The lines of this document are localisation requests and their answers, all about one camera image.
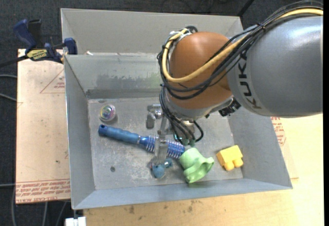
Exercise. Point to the brown cardboard board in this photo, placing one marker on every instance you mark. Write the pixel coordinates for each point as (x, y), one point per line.
(41, 129)

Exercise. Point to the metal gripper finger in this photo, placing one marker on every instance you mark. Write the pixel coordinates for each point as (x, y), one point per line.
(151, 120)
(161, 153)

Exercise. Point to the blue hairbrush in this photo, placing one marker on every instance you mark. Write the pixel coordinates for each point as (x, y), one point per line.
(120, 136)

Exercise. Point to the yellow toy block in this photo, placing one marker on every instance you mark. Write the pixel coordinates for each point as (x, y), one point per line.
(229, 156)

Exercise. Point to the grey metal bin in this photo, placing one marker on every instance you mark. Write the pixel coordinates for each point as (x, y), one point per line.
(123, 163)

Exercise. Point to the small blue toy animal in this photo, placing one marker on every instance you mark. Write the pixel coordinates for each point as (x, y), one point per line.
(159, 171)

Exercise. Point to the iridescent round spinning top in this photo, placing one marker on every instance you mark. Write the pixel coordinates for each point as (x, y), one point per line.
(107, 112)

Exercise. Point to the light green plastic cup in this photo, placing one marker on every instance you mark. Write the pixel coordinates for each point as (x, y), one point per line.
(195, 165)

